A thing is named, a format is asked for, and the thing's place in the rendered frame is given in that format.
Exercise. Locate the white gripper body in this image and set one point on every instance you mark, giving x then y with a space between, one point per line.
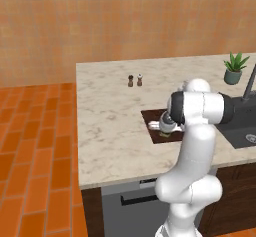
153 125

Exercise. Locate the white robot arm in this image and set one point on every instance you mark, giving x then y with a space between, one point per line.
196 147

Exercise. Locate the dark brown cutting board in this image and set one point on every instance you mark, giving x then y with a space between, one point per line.
150 117

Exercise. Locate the olive green sponge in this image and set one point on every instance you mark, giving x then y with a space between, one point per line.
164 134

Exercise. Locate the dark brown pepper shaker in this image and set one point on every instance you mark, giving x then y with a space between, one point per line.
130 81

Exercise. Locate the dark grey sink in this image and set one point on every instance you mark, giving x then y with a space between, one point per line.
241 127

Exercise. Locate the grey dishwasher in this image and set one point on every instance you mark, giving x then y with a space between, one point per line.
133 217

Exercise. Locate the green potted plant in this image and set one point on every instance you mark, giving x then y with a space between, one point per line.
234 70

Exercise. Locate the dark grey tap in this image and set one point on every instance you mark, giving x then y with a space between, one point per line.
249 86

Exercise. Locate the dark brown cupboard side panel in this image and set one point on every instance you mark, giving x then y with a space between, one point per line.
92 212

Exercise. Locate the dark brown cupboard door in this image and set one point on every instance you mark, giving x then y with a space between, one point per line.
238 197

